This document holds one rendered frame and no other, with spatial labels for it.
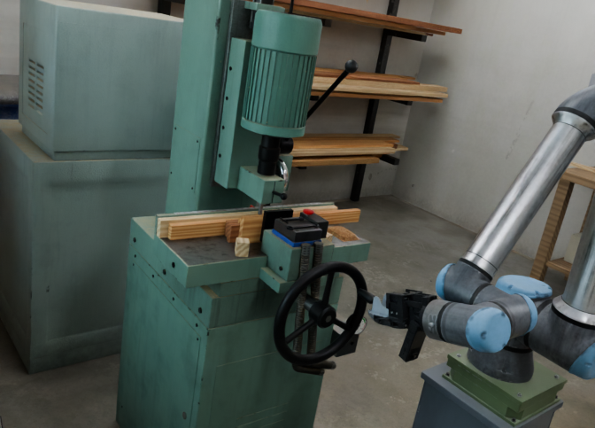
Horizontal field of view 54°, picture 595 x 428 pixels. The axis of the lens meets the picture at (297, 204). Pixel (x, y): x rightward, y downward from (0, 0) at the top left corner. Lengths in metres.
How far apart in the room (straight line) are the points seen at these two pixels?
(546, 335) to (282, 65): 0.98
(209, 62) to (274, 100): 0.28
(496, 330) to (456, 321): 0.08
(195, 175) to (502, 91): 3.56
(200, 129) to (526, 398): 1.18
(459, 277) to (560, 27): 3.55
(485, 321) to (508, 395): 0.54
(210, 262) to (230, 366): 0.34
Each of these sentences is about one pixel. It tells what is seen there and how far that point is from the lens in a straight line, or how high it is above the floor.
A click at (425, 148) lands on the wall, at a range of 5.41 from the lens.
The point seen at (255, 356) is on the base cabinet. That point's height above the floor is 0.59.
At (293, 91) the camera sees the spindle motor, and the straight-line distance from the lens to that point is 1.53.
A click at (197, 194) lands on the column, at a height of 0.95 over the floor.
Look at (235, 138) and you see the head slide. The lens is 1.67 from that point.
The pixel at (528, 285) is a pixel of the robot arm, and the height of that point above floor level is 0.90.
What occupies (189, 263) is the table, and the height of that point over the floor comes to 0.90.
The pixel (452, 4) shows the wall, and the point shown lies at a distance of 5.37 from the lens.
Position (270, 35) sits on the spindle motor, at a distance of 1.52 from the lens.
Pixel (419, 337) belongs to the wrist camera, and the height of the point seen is 0.85.
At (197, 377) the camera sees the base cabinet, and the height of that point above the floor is 0.55.
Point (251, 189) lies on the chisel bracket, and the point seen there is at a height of 1.03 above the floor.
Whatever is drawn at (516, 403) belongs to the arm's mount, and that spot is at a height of 0.62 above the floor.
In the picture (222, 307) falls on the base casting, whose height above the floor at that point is 0.77.
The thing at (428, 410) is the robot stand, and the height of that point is 0.44.
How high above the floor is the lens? 1.51
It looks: 18 degrees down
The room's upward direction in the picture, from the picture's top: 10 degrees clockwise
